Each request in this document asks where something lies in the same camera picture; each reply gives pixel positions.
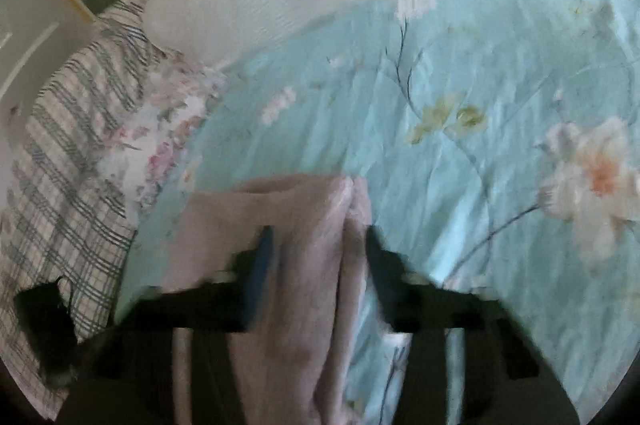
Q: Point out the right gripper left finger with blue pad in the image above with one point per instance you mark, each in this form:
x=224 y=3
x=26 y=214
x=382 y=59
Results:
x=168 y=361

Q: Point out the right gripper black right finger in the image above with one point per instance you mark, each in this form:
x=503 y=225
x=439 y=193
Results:
x=506 y=380

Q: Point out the dusty pink small garment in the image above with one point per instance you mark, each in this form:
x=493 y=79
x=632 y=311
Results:
x=291 y=366

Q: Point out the plaid checked blanket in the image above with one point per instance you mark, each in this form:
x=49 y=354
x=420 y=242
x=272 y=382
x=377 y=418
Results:
x=61 y=219

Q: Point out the pink floral pillow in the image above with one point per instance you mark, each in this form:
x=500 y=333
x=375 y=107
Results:
x=137 y=159

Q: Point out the light blue floral bedsheet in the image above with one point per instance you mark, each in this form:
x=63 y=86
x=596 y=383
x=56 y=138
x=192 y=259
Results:
x=458 y=114

